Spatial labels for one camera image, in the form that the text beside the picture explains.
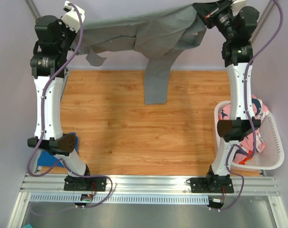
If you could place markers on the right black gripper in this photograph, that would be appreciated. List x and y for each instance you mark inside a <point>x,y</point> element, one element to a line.
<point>206,12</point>

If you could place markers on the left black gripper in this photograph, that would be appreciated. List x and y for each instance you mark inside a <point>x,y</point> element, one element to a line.
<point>72,33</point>

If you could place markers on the grey shirt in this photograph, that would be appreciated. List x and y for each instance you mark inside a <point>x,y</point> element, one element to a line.
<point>160,37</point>

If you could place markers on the blue t-shirt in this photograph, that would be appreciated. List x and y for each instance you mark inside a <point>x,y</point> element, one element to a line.
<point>45,159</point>

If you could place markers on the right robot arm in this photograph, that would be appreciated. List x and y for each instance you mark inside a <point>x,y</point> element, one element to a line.
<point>240,92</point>

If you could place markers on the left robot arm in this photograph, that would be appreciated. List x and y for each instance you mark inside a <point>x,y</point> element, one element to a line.
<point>48,135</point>

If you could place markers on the white laundry basket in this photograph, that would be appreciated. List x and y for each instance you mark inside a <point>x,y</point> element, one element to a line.
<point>272,154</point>

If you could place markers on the pink patterned garment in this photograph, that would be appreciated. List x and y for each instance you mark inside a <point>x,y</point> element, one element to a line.
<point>261,111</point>

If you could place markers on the orange garment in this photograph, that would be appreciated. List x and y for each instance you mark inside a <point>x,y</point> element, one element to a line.
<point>243,162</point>

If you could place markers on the teal object at bottom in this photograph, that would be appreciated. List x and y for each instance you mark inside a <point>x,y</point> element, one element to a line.
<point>27,226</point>

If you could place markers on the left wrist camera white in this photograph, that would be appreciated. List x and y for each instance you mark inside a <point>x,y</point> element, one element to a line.
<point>71,14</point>

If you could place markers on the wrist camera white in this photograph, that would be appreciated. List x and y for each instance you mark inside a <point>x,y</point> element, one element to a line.
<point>239,2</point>
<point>71,14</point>

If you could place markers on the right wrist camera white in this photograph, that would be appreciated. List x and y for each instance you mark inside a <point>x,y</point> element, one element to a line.
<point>239,2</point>

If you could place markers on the left aluminium frame post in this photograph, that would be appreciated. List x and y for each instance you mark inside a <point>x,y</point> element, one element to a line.
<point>32,9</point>

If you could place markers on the aluminium frame post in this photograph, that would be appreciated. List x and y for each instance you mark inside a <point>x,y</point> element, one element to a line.
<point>32,9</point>
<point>262,21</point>

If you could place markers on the right aluminium frame post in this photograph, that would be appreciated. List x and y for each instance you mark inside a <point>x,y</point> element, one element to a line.
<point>262,21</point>

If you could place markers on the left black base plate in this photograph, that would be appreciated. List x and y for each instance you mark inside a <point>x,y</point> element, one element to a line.
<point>84,184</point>

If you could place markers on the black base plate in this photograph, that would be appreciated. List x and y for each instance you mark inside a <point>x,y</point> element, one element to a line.
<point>204,185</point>
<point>84,184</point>

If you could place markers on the slotted cable duct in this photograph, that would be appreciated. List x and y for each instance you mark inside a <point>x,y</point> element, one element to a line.
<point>121,198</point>

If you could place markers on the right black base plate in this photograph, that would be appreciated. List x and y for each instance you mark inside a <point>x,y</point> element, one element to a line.
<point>204,185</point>

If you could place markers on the aluminium front rail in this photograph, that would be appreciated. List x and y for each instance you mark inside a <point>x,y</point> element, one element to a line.
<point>148,185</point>

